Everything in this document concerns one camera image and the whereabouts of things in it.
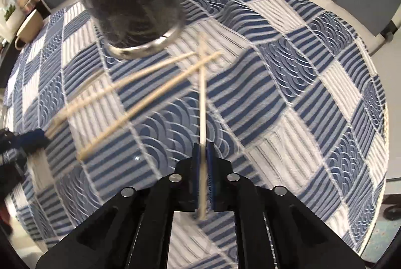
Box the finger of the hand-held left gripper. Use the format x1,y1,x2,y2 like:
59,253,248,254
14,129,51,157

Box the white pot with green plant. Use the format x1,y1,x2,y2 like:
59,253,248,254
0,4,24,38

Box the slim bamboo chopstick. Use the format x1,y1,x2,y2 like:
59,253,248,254
77,51,222,161
47,69,105,132
197,33,210,221
47,51,195,136

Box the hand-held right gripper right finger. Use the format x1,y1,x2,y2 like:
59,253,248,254
208,142,365,269

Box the black wall plug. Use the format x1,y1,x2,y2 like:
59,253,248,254
380,19,397,42

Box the blue white patterned tablecloth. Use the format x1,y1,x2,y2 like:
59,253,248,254
3,0,389,269

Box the beige mug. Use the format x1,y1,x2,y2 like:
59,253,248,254
14,9,43,49

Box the brown jar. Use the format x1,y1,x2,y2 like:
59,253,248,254
17,0,40,12

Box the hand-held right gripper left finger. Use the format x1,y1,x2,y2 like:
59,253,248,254
36,144,201,269

